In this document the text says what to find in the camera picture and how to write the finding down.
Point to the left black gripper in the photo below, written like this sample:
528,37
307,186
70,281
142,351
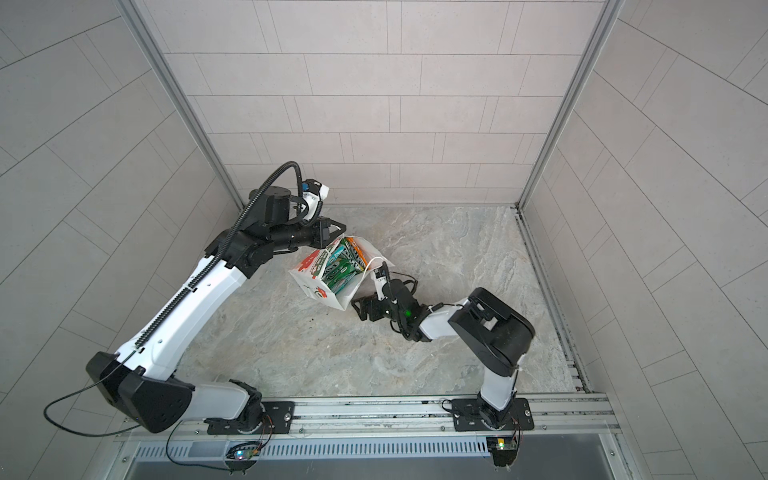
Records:
320,231

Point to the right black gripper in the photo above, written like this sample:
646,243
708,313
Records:
375,301

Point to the white floral paper bag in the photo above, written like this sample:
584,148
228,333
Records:
308,275

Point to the orange Fox's candy bag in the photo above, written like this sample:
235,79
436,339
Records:
355,252

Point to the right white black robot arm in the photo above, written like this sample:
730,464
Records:
496,334

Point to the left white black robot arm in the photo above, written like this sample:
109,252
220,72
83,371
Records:
138,379

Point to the right controller board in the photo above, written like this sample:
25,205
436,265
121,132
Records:
503,450

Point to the controller board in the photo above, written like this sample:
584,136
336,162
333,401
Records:
503,450
247,451

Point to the left controller board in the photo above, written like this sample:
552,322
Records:
247,451

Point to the white ventilation grille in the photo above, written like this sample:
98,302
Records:
316,449

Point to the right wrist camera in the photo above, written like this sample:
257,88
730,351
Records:
381,278

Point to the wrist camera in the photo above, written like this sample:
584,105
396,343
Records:
314,192
381,278

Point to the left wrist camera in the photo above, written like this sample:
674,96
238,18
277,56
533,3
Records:
314,192

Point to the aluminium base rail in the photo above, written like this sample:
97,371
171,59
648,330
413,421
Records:
429,416

